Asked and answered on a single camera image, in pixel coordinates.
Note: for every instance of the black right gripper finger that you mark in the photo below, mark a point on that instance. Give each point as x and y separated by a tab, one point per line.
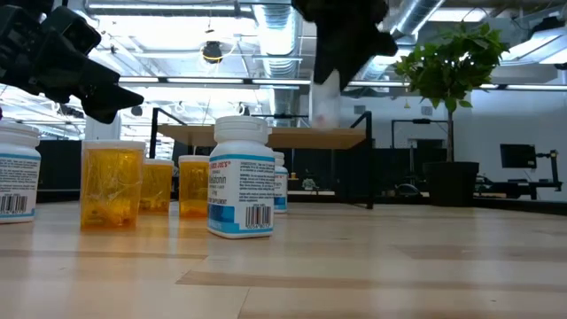
336	53

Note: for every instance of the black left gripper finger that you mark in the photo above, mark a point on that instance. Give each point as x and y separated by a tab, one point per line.
115	91
104	113

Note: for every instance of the clear bottle white cap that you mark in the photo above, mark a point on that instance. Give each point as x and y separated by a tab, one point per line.
325	106

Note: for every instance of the orange pill bottle white cap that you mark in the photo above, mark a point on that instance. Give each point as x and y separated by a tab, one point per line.
158	186
192	186

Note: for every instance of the white blue-label medicine bottle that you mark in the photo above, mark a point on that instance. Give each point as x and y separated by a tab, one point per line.
281	186
241	190
20	177

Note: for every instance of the white column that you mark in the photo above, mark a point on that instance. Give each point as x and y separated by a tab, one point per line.
103	133

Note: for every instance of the wide orange pill bottle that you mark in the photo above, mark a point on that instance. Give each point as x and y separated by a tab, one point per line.
111	190

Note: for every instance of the small yellow hanging lamp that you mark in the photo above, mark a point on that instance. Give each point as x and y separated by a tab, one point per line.
406	105

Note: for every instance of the long ceiling light strip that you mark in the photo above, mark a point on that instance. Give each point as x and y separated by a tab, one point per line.
221	80

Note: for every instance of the rectangular ceiling light panel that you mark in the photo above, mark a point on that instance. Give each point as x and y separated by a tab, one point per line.
456	15

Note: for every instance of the green potted tree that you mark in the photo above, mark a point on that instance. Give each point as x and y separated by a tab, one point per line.
447	62

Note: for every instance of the small background plant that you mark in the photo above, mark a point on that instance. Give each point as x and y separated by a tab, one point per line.
309	184

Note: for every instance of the black plant pot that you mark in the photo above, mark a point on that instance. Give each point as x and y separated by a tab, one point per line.
452	186

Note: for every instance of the black computer monitor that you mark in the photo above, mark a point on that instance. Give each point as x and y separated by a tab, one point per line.
518	156

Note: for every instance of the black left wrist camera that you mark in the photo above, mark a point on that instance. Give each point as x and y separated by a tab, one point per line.
71	31

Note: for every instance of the silver ceiling air duct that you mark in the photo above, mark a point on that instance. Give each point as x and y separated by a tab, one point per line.
277	35
416	15

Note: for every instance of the wooden shelf black metal frame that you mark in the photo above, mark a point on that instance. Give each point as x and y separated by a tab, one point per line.
301	138

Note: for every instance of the black ceiling dome camera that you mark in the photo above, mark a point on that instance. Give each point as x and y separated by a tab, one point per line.
212	51

